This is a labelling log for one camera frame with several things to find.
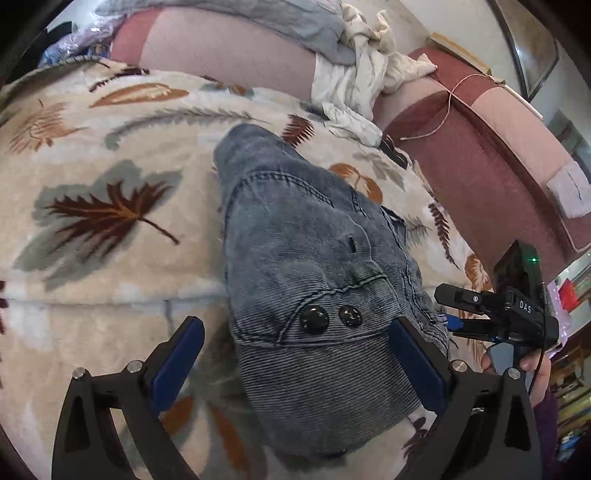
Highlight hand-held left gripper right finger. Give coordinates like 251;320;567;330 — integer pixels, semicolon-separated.
389;316;543;480

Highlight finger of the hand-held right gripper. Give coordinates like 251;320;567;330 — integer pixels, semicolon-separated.
444;313;502;341
434;283;511;320

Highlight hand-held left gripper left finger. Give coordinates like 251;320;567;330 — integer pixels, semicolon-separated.
51;316;206;480

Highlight grey-blue denim pants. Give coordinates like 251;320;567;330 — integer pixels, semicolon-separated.
213;124;452;460

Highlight person's right hand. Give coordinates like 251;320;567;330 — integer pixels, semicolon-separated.
480;353;553;409

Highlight red box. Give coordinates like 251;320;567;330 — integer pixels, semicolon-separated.
558;279;580;311

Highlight pale lilac cloth patch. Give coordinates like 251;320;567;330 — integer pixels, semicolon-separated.
546;161;591;220

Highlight leaf print fleece blanket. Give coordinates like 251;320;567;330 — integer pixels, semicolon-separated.
0;58;495;480

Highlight small black clip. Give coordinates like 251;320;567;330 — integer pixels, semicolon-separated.
378;135;411;168

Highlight white crumpled cloth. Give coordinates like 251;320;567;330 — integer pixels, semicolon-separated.
310;2;438;148

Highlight wooden strip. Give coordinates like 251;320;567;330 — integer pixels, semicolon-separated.
427;31;509;88

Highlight dark framed mirror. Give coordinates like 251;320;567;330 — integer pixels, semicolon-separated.
489;0;561;102

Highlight blue floral cloth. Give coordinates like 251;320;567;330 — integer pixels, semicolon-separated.
39;25;126;66

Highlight black garment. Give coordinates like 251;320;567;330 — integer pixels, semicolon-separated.
16;23;72;75

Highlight grey crumpled cloth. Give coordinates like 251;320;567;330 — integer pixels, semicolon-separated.
92;0;358;65

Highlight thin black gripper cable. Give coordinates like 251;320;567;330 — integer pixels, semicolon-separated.
529;281;548;395

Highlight thin white cable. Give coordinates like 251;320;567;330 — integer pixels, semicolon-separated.
399;73;485;141

